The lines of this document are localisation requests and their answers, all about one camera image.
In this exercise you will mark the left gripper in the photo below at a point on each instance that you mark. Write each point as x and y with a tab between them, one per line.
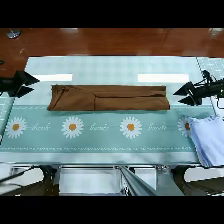
6	85

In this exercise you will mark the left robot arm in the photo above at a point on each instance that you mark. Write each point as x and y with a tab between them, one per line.
23	181

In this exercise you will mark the brown T-shirt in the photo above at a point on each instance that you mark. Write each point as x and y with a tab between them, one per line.
110	98

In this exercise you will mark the silver frame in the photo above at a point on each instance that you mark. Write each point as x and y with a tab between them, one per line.
137	187

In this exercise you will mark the light blue garment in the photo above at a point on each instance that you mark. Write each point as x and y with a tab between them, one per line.
210	140

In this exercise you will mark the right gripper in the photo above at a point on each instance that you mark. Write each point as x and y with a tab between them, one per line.
208	88

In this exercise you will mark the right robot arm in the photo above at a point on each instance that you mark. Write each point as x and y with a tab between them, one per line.
203	181

